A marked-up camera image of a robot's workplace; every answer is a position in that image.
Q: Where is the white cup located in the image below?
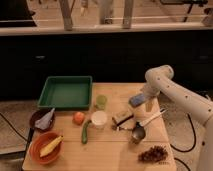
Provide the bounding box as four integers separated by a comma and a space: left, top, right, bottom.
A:
91, 111, 107, 129

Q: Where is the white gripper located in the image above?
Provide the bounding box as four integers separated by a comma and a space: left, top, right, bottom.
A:
141, 83, 160, 112

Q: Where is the black cable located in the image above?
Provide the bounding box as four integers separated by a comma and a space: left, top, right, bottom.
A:
0, 112, 29, 143
170, 113, 198, 154

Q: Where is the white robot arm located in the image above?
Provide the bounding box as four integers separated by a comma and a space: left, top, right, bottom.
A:
142, 65, 213, 171

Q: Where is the black cable right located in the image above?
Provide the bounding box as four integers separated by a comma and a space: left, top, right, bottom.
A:
170, 113, 198, 154

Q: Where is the green plastic tray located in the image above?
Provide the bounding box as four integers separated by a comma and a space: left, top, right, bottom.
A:
38, 76, 92, 110

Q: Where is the grey crumpled cloth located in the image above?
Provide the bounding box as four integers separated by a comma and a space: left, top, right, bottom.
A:
35, 108, 55, 130

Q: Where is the orange tomato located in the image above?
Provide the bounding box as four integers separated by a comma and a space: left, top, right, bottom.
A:
73, 112, 85, 125

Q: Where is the small green cup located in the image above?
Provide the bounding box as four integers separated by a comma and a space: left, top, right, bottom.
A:
96, 95, 107, 110

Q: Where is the wooden brush with black handle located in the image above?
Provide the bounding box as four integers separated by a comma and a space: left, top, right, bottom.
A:
112, 112, 133, 126

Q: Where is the dark brown bowl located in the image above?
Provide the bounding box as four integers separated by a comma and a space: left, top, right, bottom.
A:
29, 109, 55, 132

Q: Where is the blue sponge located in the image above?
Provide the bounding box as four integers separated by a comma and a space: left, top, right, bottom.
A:
129, 93, 147, 107

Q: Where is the yellow corn cob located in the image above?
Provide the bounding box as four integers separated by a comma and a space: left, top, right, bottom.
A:
40, 136, 63, 157

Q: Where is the orange bowl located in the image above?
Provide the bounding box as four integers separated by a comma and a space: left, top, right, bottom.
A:
29, 131, 63, 165

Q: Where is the green cucumber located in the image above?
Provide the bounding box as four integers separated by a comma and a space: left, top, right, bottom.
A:
81, 120, 91, 144

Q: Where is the brown dried pile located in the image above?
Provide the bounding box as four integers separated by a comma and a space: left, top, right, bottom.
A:
138, 146, 168, 163

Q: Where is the black cable left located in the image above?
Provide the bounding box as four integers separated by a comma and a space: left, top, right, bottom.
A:
0, 112, 29, 143

